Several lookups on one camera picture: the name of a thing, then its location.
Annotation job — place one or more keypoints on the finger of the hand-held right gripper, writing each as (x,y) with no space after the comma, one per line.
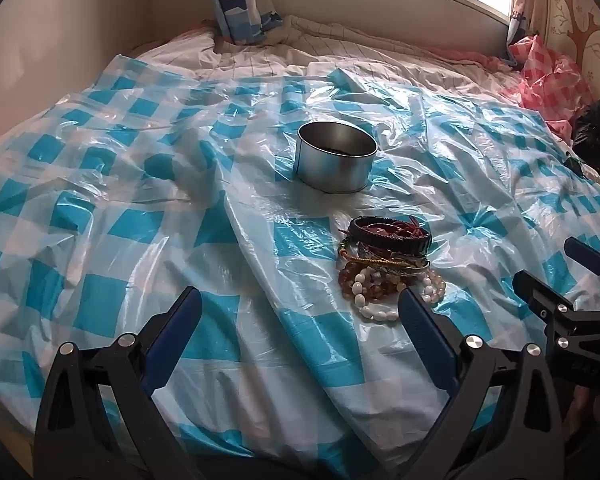
(582,252)
(535,290)

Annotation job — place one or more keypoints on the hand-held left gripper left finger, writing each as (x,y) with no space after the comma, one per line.
(180,330)

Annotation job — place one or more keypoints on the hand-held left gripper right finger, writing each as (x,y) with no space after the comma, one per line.
(425,335)

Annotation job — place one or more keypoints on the thin gold bangle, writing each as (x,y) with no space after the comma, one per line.
(380,260)

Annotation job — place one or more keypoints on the silver patterned bangle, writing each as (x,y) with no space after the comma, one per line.
(370,250)

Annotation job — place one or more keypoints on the round metal tin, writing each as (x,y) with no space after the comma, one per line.
(330,170)

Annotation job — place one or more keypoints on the blue checkered plastic sheet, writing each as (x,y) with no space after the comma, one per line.
(130,210)

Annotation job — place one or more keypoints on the pink checkered plastic sheet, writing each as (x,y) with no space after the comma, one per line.
(555,75)

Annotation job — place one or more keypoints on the pink printed curtain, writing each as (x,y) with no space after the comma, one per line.
(522,0)

